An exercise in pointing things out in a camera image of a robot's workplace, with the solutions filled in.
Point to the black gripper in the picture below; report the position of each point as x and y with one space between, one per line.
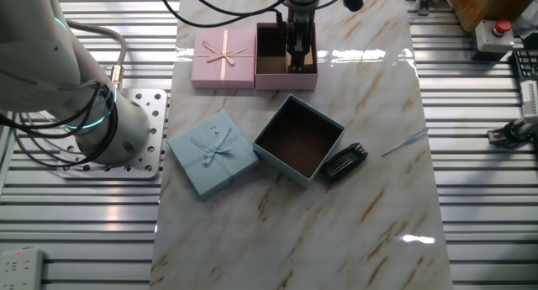
300 29

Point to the small wooden block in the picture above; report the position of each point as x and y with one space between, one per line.
309 65

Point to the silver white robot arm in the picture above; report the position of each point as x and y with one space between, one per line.
33 63

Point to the pink open gift box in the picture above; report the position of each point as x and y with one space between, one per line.
286 82

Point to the light blue open gift box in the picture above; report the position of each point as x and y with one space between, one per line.
298 138

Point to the emergency stop button box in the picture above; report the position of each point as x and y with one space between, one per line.
489 40

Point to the brown cardboard box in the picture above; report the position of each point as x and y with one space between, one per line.
483 4

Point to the pink lid with bow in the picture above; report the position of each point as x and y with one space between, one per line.
239 71

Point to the black hex key set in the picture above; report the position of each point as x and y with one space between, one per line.
344 164

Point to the grey metal clamp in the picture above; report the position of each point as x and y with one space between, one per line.
423 4

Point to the clear plastic pipette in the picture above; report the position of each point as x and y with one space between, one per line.
416 134

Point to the light blue lid with bow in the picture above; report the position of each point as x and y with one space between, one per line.
202 172

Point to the marble pattern table mat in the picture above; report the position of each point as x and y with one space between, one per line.
294 239

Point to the black keyboard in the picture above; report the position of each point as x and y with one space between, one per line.
527 65

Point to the white power strip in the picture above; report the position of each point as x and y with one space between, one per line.
21 269

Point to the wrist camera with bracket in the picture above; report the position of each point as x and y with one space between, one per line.
352 0

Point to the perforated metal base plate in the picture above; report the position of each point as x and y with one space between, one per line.
155 134

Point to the small camera on mount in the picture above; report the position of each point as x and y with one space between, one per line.
515 132

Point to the silver ribbed camera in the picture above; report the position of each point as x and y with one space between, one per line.
530 98

